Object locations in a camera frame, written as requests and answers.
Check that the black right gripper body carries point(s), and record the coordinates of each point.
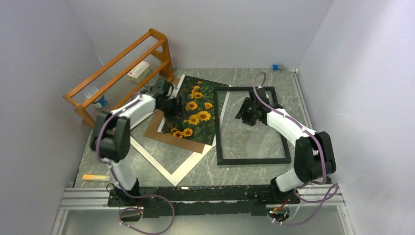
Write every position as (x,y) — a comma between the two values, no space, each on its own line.
(246,112)

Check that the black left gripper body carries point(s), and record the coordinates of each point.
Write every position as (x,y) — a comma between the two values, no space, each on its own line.
(171,108)

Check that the sunflower photo print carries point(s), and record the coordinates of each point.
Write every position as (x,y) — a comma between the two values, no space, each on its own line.
(199,103)

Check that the brown backing board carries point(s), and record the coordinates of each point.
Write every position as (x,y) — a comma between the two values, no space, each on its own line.
(153,132)

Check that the black picture frame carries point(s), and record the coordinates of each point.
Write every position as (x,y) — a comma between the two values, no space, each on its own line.
(245,161)

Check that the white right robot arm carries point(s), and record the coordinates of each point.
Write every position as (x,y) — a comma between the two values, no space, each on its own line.
(313,154)

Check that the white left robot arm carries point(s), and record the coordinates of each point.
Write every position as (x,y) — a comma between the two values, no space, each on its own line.
(112,131)

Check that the blue capped small bottle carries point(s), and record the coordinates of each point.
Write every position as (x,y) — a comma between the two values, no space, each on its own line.
(278,67)

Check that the white red medicine box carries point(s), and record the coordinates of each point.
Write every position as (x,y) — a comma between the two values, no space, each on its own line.
(139,72)

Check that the orange wooden shelf rack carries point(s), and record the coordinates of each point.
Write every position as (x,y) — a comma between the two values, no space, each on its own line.
(112,79)

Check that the blue labelled plastic bottle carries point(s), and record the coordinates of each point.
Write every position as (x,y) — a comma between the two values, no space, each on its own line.
(98,103)

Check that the orange yellow marker pen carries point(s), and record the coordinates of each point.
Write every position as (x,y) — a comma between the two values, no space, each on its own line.
(90,177)

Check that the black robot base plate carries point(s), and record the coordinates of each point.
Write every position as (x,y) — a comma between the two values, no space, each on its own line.
(200,200)

